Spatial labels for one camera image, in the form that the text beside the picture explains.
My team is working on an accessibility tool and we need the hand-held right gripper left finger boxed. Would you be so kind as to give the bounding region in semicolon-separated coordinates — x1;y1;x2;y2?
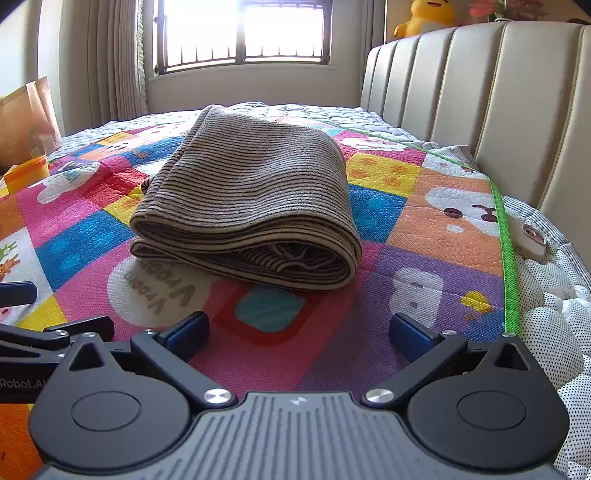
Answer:
54;311;235;410

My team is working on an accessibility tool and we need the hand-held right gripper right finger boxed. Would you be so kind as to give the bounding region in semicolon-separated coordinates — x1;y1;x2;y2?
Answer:
361;312;535;410

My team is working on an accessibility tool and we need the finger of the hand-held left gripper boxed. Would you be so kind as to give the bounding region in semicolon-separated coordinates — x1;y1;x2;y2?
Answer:
0;316;116;359
0;281;38;308

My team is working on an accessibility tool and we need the grey-brown striped sweater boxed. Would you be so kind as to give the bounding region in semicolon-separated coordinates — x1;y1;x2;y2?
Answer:
129;104;363;292

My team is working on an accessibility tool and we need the colourful printed blanket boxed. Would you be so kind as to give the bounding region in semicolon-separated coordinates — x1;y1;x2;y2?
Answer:
0;120;523;480

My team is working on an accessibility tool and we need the yellow orange plastic container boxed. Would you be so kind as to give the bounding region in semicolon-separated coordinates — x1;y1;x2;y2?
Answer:
4;154;51;196

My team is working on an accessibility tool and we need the brown paper bag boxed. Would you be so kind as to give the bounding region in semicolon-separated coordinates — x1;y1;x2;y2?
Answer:
0;76;64;174

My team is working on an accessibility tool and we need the beige curtain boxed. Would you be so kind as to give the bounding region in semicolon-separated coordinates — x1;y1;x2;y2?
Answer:
39;0;151;136

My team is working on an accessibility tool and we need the beige padded headboard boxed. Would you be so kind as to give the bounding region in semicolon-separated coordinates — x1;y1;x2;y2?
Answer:
359;20;591;228

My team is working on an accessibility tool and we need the barred window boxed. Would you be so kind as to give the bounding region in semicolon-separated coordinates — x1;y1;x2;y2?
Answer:
152;0;334;77

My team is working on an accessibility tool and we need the yellow duck plush toy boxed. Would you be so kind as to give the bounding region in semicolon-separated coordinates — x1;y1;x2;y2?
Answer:
393;0;457;39

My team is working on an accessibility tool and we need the pink flower bouquet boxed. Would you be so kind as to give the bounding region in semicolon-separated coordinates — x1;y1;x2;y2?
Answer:
468;0;548;23

